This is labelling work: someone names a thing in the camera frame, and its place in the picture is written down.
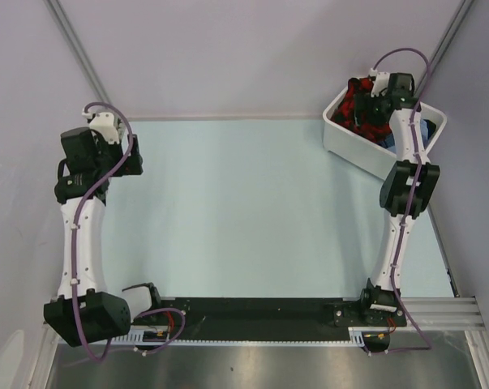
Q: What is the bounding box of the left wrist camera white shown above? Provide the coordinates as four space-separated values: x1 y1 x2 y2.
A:
82 110 126 145

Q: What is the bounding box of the aluminium frame rail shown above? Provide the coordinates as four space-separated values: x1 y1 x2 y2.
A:
41 297 483 334

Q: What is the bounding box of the blue checked shirt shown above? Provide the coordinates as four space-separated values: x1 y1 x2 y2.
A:
378 119 437 154

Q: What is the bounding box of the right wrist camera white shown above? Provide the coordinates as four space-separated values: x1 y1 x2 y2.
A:
368 68 391 97

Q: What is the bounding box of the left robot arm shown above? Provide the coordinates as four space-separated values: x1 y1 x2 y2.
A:
43 127 164 347

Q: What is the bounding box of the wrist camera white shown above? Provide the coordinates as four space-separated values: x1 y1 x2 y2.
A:
82 110 126 145
368 68 391 97

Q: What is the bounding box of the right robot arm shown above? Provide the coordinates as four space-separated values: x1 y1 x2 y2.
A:
354 70 440 327

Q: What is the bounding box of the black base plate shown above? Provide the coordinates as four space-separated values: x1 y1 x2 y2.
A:
118 297 408 342

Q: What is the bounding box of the red black plaid shirt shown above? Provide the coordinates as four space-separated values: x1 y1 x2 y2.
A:
330 77 391 143

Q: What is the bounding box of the white plastic bin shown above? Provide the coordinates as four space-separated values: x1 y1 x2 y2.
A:
323 88 448 180

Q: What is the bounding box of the white cable duct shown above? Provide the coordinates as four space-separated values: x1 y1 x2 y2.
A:
101 326 391 349

